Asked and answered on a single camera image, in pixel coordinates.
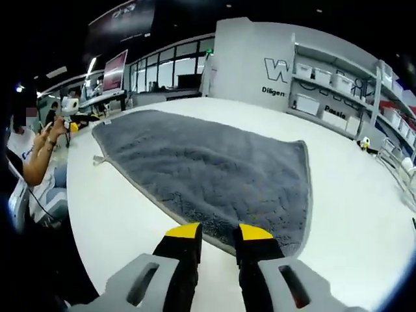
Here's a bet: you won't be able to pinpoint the dark side desk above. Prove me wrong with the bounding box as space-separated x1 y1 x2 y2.
77 89 128 114

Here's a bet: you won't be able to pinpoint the group of white storage bins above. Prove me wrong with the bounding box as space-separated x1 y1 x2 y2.
291 62 416 146

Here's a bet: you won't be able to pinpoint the white cup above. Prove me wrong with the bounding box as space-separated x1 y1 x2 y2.
400 155 416 183

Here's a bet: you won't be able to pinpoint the white worn device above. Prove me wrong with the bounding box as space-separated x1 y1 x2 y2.
7 179 31 232

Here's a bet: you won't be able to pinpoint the grey metal shelving rack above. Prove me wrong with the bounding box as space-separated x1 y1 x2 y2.
287 31 382 138
369 59 416 148

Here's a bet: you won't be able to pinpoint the grey towel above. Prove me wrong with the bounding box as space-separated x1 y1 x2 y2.
92 109 315 258

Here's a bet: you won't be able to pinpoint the metal wire rack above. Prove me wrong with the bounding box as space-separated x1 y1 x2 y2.
376 135 416 209

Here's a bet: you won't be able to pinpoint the person's legs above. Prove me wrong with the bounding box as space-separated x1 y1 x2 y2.
41 185 70 226

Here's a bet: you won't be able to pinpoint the hanging dark display screen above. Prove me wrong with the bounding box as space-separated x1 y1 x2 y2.
86 0 157 44

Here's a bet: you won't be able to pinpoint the desktop monitor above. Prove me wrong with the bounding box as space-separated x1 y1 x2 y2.
101 49 129 96

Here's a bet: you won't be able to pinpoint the dark grey counter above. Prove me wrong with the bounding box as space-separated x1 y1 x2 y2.
129 86 203 107

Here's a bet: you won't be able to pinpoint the person's left hand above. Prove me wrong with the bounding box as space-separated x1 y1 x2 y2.
38 116 70 148

